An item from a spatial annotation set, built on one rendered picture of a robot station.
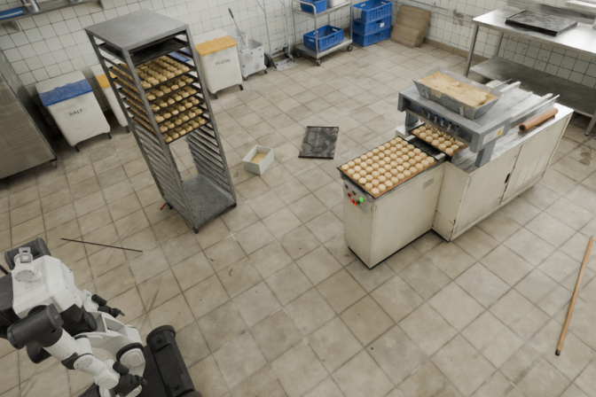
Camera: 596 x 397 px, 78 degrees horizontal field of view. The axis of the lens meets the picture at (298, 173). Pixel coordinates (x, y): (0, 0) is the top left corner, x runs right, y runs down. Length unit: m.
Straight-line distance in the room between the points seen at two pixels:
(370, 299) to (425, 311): 0.40
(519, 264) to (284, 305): 1.89
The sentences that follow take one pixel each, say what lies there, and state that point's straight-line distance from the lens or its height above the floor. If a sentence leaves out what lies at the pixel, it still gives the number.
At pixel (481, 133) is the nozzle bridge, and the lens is 2.64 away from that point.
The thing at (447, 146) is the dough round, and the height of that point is 0.90.
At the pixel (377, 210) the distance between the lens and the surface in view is 2.60.
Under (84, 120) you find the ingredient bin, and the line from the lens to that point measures 5.29.
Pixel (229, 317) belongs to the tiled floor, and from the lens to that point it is 3.08.
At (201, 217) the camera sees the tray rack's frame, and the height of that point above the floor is 0.15.
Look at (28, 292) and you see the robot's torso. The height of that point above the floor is 1.37.
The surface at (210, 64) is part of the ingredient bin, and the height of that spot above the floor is 0.54.
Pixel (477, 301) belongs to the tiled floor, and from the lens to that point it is 3.20.
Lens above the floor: 2.63
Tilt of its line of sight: 41 degrees down
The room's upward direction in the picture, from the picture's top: 7 degrees counter-clockwise
